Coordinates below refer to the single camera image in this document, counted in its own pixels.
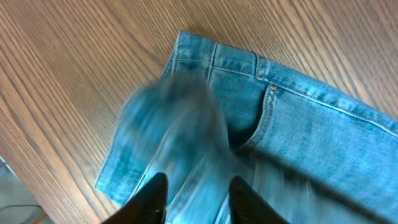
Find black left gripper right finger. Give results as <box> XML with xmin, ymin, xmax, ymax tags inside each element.
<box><xmin>228</xmin><ymin>175</ymin><xmax>289</xmax><ymax>224</ymax></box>

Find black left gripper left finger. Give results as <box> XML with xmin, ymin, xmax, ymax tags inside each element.
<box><xmin>102</xmin><ymin>172</ymin><xmax>168</xmax><ymax>224</ymax></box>

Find light blue denim jeans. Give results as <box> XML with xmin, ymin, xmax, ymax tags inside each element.
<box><xmin>95</xmin><ymin>31</ymin><xmax>397</xmax><ymax>223</ymax></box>

